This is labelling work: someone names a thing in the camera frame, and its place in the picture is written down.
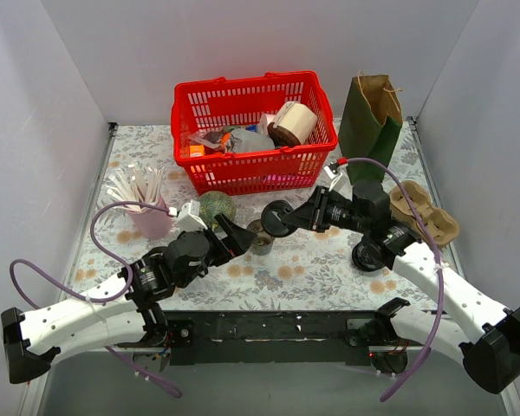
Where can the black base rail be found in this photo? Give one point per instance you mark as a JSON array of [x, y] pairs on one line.
[[213, 337]]

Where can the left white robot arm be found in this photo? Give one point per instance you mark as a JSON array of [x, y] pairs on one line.
[[122, 309]]

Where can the pink small roll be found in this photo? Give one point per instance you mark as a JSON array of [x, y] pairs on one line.
[[263, 124]]

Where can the floral table mat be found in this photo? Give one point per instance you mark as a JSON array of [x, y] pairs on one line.
[[304, 271]]

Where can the green round melon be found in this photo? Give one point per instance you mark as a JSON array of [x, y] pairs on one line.
[[213, 203]]

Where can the red plastic shopping basket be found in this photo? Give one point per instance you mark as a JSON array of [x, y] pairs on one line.
[[205, 112]]

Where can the green paper bag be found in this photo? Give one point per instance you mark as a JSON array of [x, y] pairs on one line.
[[371, 120]]

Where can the orange small box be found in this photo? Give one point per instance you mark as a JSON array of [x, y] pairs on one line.
[[196, 151]]

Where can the black cup lid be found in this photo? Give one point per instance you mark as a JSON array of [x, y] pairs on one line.
[[272, 222]]

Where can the grey plastic pouch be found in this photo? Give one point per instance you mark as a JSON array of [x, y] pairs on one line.
[[245, 141]]

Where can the stack of black lids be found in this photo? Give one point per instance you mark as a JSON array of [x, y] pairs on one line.
[[368, 257]]

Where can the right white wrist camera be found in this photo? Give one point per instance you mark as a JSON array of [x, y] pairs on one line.
[[337, 174]]

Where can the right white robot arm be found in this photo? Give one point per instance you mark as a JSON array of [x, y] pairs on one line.
[[490, 347]]

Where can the beige and brown roll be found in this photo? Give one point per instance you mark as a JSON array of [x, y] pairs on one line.
[[292, 125]]

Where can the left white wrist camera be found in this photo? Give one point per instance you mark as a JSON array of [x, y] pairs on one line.
[[187, 216]]

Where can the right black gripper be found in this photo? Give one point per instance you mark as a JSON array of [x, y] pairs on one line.
[[319, 210]]

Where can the brown cardboard cup carrier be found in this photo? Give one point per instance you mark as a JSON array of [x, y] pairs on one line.
[[442, 227]]

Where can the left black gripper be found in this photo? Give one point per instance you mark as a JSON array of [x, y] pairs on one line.
[[222, 241]]

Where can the pink cup of straws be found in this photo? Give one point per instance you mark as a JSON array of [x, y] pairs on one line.
[[141, 186]]

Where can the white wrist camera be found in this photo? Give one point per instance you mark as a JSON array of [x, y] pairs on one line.
[[337, 174], [187, 216]]

